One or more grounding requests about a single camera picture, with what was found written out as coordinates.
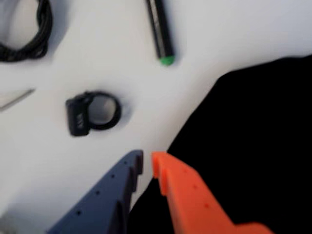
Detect black bike light with strap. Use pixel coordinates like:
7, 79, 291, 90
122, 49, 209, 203
65, 90, 122, 137

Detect black marker with green cap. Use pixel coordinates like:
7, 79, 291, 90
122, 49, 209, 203
145, 0, 176, 67

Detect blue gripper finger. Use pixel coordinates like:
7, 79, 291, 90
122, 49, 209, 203
46, 149, 144, 234

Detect black braided cable coil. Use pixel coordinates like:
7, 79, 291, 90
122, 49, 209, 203
0, 0, 53, 63

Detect black fabric bag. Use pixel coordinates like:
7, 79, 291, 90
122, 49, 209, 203
126, 54, 312, 234

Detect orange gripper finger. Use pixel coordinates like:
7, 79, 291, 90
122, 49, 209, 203
152, 151, 277, 234

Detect blue handled steel scissors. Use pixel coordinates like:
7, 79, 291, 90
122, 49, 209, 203
0, 88, 36, 113

